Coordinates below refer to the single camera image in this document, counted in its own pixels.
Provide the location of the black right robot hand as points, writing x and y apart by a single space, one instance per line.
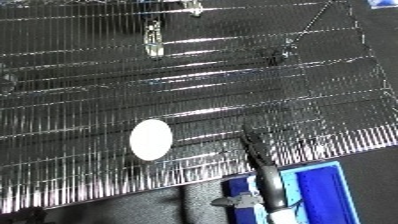
271 186

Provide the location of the pale right robot arm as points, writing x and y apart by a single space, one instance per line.
282 218

